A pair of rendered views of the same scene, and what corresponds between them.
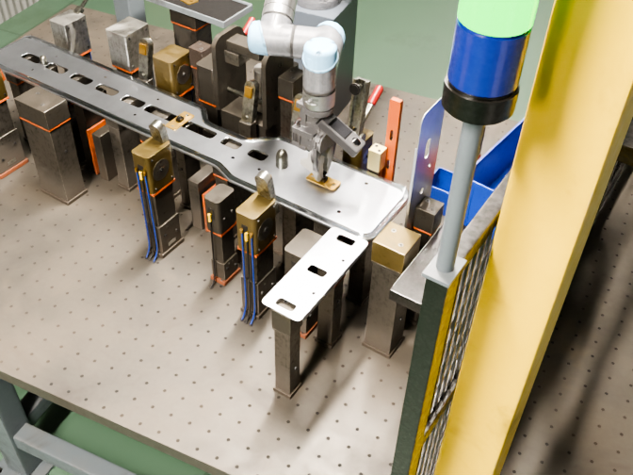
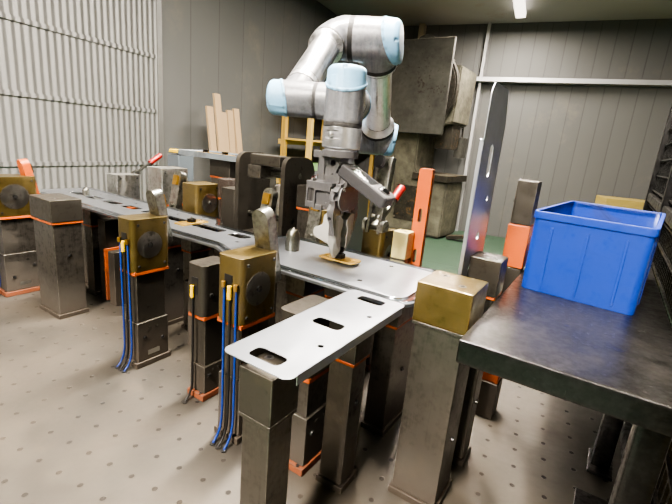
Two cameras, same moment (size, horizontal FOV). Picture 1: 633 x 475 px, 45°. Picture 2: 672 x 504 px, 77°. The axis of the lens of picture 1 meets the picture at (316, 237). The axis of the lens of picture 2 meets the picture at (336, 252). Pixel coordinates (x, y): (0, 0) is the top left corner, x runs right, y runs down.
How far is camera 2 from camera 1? 1.15 m
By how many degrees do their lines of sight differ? 29
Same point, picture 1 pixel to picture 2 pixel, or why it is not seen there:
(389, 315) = (438, 425)
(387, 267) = (441, 326)
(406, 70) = not seen: hidden behind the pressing
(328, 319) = (339, 436)
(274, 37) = (295, 86)
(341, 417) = not seen: outside the picture
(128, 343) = (23, 466)
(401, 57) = not seen: hidden behind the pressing
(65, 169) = (64, 275)
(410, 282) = (491, 333)
